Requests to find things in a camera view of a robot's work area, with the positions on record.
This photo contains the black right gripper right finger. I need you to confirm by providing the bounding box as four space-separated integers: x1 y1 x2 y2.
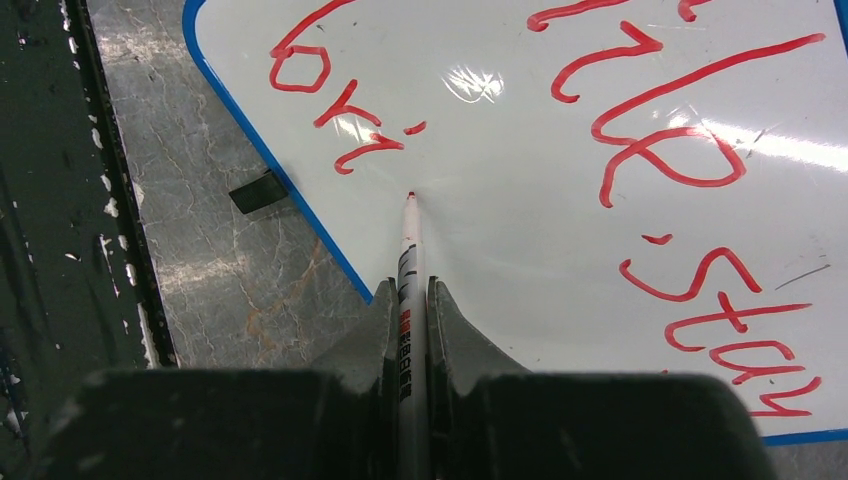
427 277 776 479

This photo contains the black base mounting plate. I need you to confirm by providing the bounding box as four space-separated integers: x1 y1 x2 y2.
1 1 176 470

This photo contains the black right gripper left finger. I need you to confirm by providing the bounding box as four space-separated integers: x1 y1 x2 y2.
29 279 398 479

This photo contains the red white marker pen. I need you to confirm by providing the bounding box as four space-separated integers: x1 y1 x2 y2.
397 192 431 479

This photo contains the blue framed whiteboard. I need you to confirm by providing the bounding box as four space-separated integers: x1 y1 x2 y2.
182 1 847 445

